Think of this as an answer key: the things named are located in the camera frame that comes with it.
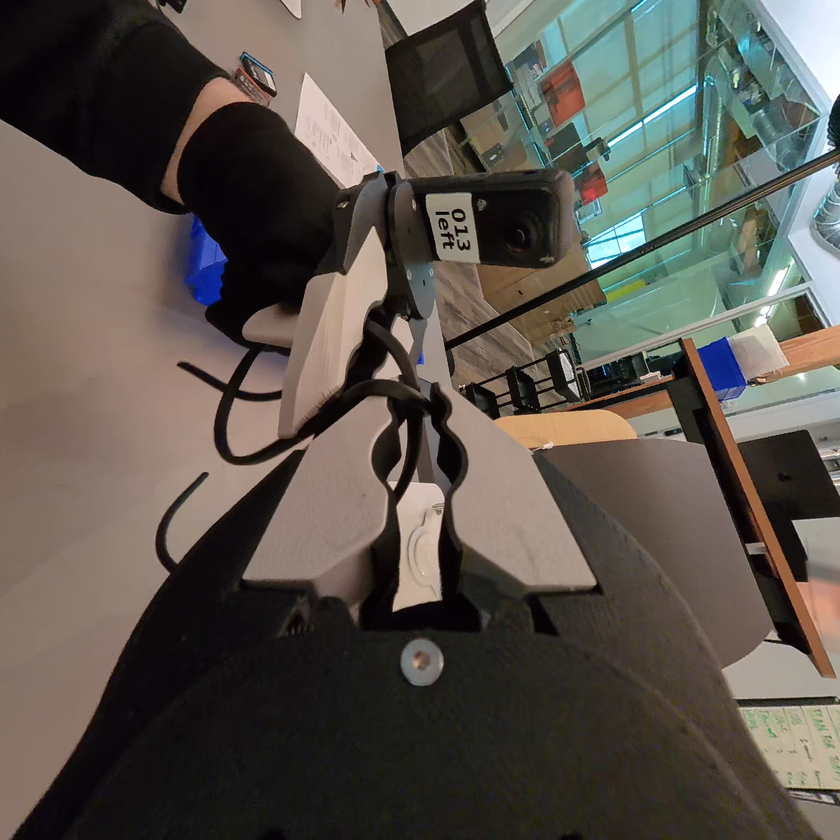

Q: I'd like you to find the thin black cable loop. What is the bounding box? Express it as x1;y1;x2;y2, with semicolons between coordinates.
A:
154;302;441;578

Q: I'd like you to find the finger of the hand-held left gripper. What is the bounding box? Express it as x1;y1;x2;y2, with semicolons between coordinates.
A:
276;237;395;442

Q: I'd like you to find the blue plastic bin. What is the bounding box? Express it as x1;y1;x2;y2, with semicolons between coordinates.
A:
184;214;231;307

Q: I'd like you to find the black round-top pole stand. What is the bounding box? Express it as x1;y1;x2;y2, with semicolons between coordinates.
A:
444;99;840;353

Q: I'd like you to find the person's left hand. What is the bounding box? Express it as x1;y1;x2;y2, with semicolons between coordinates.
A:
175;103;345;350

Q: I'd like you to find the small dark device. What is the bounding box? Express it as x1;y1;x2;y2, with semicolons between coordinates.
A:
234;53;279;106

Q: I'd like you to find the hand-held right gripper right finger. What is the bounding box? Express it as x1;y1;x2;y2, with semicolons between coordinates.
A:
440;384;601;614

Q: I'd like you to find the black office chair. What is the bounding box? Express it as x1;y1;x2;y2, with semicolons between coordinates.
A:
384;0;515;158

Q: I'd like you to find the printed paper sheet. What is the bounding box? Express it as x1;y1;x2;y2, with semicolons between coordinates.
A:
293;73;388;191

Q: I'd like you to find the white board stand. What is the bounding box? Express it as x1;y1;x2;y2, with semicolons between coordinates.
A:
392;482;450;611

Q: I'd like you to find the wooden standing desk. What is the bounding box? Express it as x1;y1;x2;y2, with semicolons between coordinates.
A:
604;329;840;681

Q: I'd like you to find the whiteboard with writing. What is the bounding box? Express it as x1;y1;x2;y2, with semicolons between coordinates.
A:
738;703;840;795

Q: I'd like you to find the small blue bin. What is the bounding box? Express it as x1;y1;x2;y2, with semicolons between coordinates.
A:
696;339;749;401

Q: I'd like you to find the orange 3D printer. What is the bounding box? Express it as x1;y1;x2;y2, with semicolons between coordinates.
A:
575;161;613;208
539;63;592;130

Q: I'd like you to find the person's left forearm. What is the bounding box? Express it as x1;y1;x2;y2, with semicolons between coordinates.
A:
0;0;237;214

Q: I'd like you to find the black utility cart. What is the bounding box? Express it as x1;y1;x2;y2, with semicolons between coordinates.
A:
462;344;585;418

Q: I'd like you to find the wooden board with black mat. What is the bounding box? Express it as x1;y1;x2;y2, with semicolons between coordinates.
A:
497;410;778;673

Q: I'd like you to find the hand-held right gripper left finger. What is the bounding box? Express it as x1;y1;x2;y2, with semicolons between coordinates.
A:
242;388;405;614

